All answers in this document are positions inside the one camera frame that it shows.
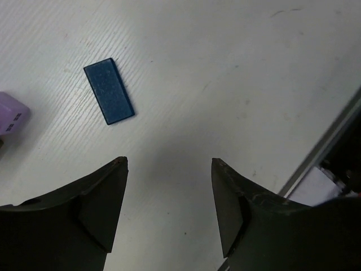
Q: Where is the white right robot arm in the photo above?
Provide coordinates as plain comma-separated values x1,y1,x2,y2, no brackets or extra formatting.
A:
288,167,345,206

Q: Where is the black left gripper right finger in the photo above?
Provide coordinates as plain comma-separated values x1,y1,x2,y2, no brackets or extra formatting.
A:
212,158,360,270

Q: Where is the purple wood cube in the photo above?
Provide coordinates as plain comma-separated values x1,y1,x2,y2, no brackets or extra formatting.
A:
1,91,30,136

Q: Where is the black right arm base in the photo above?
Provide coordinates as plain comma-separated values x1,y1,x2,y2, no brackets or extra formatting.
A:
319,109,360,197

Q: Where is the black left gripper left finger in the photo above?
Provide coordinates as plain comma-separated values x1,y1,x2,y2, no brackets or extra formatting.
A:
1,156,128,270

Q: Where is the long dark blue block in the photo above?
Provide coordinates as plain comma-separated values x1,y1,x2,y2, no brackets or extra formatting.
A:
83,58,135,125

